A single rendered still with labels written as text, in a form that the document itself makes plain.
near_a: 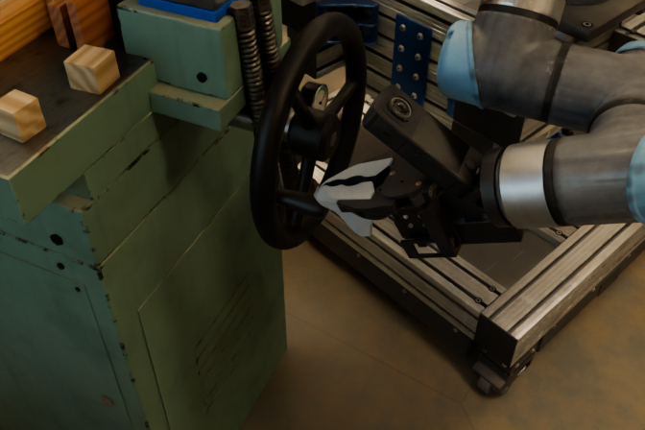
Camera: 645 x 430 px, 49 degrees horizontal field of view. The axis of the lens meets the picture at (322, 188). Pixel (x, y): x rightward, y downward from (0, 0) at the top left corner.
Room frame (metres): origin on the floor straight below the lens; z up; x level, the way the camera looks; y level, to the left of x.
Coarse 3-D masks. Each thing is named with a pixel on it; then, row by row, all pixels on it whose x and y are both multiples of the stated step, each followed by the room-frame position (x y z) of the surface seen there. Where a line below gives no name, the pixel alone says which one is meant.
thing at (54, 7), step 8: (56, 0) 0.74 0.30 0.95; (64, 0) 0.74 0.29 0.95; (48, 8) 0.73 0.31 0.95; (56, 8) 0.73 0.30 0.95; (64, 8) 0.73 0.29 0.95; (56, 16) 0.73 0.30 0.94; (64, 16) 0.73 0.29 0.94; (56, 24) 0.73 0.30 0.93; (64, 24) 0.73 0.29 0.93; (56, 32) 0.73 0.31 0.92; (64, 32) 0.72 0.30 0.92; (72, 32) 0.73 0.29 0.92; (64, 40) 0.73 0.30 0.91; (72, 40) 0.73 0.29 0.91
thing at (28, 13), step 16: (32, 0) 0.77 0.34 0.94; (0, 16) 0.73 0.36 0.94; (16, 16) 0.73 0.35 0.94; (32, 16) 0.75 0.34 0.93; (48, 16) 0.77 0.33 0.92; (0, 32) 0.71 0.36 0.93; (16, 32) 0.73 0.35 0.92; (32, 32) 0.75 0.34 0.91; (0, 48) 0.70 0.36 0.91; (16, 48) 0.72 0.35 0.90
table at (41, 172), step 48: (48, 48) 0.72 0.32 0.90; (0, 96) 0.63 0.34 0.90; (48, 96) 0.63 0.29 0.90; (96, 96) 0.63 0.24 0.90; (144, 96) 0.68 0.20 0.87; (192, 96) 0.67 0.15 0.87; (240, 96) 0.68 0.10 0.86; (0, 144) 0.54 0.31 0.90; (48, 144) 0.54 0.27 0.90; (96, 144) 0.59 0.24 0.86; (0, 192) 0.50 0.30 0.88; (48, 192) 0.52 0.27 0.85
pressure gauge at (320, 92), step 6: (306, 84) 0.97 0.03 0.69; (312, 84) 0.97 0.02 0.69; (318, 84) 0.97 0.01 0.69; (324, 84) 0.98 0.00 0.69; (300, 90) 0.96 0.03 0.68; (306, 90) 0.96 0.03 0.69; (312, 90) 0.96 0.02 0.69; (318, 90) 0.95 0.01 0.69; (324, 90) 0.98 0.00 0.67; (306, 96) 0.95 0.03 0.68; (312, 96) 0.95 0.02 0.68; (318, 96) 0.96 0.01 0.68; (324, 96) 0.98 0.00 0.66; (306, 102) 0.94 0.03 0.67; (312, 102) 0.94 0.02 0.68; (318, 102) 0.96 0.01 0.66; (324, 102) 0.98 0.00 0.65; (318, 108) 0.96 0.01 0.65; (324, 108) 0.98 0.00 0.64
